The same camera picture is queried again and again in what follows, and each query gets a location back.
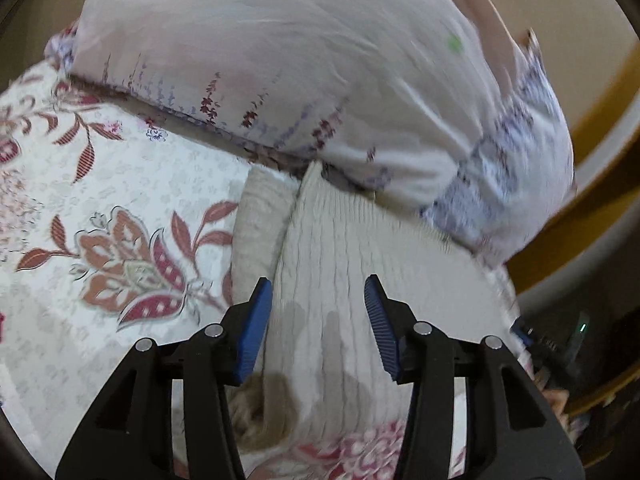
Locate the beige cable-knit sweater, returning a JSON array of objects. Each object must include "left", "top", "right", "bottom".
[{"left": 228, "top": 164, "right": 523, "bottom": 452}]

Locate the person's right hand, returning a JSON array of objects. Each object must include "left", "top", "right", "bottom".
[{"left": 541, "top": 389, "right": 570, "bottom": 427}]

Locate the wooden headboard shelf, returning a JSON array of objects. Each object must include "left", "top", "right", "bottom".
[{"left": 508, "top": 44, "right": 639, "bottom": 316}]

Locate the white red floral bedsheet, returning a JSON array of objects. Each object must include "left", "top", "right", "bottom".
[{"left": 1, "top": 61, "right": 405, "bottom": 479}]

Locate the lilac floral pillow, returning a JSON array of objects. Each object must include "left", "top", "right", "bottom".
[{"left": 46, "top": 0, "right": 574, "bottom": 267}]

